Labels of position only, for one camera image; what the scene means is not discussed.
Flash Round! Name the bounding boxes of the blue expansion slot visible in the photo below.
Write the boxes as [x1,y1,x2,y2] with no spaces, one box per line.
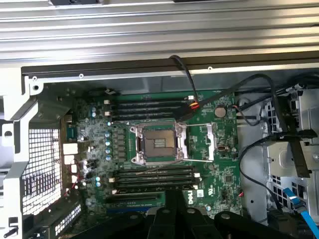
[107,207,150,215]

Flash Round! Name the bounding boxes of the long black expansion slot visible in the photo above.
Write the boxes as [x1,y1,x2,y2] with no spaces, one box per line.
[104,192,164,207]

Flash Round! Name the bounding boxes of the black RAM slot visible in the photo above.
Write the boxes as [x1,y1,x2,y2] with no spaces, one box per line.
[104,107,185,115]
[111,183,200,195]
[109,172,201,179]
[113,178,200,185]
[104,112,181,121]
[104,101,190,109]
[111,96,194,103]
[113,166,197,174]

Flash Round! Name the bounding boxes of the green motherboard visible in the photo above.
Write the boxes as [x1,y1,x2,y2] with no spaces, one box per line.
[74,90,244,220]

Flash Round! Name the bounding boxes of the CPU socket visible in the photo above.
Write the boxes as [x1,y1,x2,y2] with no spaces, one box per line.
[129,122,190,166]

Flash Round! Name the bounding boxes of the round coin battery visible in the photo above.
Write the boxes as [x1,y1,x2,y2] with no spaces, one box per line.
[214,106,227,118]

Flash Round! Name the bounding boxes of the open PC case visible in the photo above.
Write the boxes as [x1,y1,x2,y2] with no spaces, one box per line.
[0,56,319,239]

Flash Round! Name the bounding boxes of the silver optical drive cage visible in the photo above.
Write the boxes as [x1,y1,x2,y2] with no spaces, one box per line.
[259,88,319,225]

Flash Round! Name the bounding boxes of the thin black looped wire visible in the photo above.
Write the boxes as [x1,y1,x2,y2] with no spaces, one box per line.
[238,134,284,212]

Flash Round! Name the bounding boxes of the thin black red-marked wire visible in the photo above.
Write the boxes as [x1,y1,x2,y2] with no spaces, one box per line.
[168,55,200,110]

